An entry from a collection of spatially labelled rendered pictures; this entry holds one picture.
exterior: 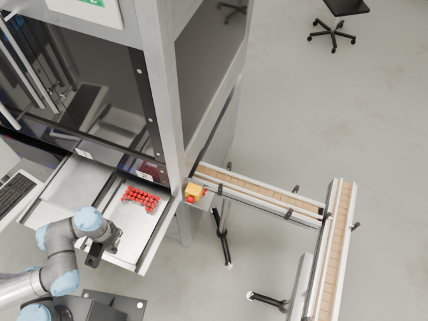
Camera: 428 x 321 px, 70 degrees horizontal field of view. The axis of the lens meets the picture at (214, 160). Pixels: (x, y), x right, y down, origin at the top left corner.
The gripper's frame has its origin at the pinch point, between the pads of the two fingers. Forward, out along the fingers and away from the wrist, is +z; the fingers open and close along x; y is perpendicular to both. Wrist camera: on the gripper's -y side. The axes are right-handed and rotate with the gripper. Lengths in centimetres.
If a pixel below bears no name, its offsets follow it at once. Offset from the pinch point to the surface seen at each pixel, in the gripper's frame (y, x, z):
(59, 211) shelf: 11.4, 42.4, 21.7
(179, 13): 50, -12, -76
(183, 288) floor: 11, -20, 110
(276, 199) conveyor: 56, -57, 16
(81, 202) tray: 19.4, 35.1, 21.4
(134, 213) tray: 24.2, 7.2, 21.4
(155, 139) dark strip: 39.4, -4.0, -28.9
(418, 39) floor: 375, -172, 109
